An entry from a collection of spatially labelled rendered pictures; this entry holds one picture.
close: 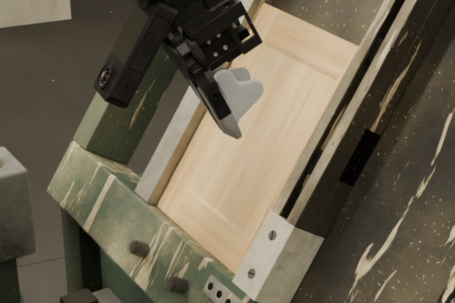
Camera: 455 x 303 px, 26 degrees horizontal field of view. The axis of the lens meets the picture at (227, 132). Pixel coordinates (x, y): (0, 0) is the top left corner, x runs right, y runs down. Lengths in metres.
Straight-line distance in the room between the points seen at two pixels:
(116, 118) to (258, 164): 0.43
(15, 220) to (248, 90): 0.94
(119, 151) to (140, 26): 1.04
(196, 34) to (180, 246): 0.74
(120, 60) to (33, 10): 4.50
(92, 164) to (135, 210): 0.19
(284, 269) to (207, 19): 0.60
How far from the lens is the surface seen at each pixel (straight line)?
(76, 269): 2.06
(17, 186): 1.84
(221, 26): 0.96
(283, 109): 1.61
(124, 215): 1.78
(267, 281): 1.46
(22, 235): 1.89
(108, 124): 1.95
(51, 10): 5.48
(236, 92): 1.01
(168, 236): 1.67
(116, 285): 1.79
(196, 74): 0.96
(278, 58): 1.66
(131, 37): 0.96
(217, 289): 1.55
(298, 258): 1.47
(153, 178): 1.76
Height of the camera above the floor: 1.76
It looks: 25 degrees down
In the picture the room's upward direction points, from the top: straight up
